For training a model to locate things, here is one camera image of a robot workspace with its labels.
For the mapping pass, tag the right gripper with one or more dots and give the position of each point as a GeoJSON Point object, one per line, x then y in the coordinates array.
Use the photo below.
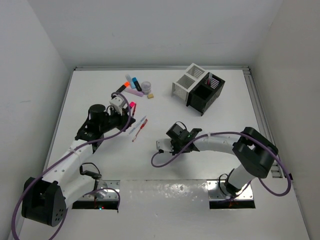
{"type": "Point", "coordinates": [176, 151]}

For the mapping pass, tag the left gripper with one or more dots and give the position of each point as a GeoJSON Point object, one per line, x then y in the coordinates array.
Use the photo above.
{"type": "Point", "coordinates": [123, 119]}

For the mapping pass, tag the blue gel pen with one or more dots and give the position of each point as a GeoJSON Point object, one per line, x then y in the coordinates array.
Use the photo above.
{"type": "Point", "coordinates": [137, 125]}

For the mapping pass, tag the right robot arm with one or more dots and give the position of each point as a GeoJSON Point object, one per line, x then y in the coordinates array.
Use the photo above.
{"type": "Point", "coordinates": [252, 150]}

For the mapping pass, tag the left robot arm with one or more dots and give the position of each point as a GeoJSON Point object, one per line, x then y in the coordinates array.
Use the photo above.
{"type": "Point", "coordinates": [49, 198]}

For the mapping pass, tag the pink cap black highlighter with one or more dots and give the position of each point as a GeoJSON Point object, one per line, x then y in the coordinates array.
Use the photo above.
{"type": "Point", "coordinates": [132, 105]}

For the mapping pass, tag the red slim pen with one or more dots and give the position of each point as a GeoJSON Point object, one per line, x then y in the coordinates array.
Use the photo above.
{"type": "Point", "coordinates": [140, 128]}

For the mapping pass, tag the lilac highlighter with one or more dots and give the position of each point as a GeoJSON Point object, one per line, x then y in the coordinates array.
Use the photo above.
{"type": "Point", "coordinates": [134, 92]}

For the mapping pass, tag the orange cap black highlighter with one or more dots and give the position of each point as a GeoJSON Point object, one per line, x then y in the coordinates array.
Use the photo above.
{"type": "Point", "coordinates": [122, 87]}

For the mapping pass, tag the blue cap black highlighter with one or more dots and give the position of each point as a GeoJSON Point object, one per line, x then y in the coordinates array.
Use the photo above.
{"type": "Point", "coordinates": [137, 85]}

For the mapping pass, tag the small tan eraser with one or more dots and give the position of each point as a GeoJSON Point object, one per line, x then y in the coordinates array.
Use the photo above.
{"type": "Point", "coordinates": [150, 96]}

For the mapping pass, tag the light blue highlighter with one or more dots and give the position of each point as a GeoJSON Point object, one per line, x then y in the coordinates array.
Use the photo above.
{"type": "Point", "coordinates": [130, 80]}

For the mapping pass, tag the black slotted container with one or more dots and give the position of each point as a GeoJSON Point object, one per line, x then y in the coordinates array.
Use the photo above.
{"type": "Point", "coordinates": [202, 95]}

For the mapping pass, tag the round translucent tape dispenser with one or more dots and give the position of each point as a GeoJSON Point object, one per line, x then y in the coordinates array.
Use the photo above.
{"type": "Point", "coordinates": [146, 86]}

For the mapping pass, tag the white slotted container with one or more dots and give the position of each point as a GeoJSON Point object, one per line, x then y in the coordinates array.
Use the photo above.
{"type": "Point", "coordinates": [190, 78]}

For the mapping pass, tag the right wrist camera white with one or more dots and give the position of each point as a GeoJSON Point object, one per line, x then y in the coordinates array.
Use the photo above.
{"type": "Point", "coordinates": [164, 145]}

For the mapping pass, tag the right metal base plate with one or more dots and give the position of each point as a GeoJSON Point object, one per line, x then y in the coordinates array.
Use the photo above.
{"type": "Point", "coordinates": [217, 192]}

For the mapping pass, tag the metal base plate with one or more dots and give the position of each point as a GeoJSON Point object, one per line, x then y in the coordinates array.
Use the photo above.
{"type": "Point", "coordinates": [107, 192]}
{"type": "Point", "coordinates": [217, 192]}

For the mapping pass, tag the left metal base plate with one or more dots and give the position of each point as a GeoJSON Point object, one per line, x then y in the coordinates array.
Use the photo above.
{"type": "Point", "coordinates": [107, 192]}

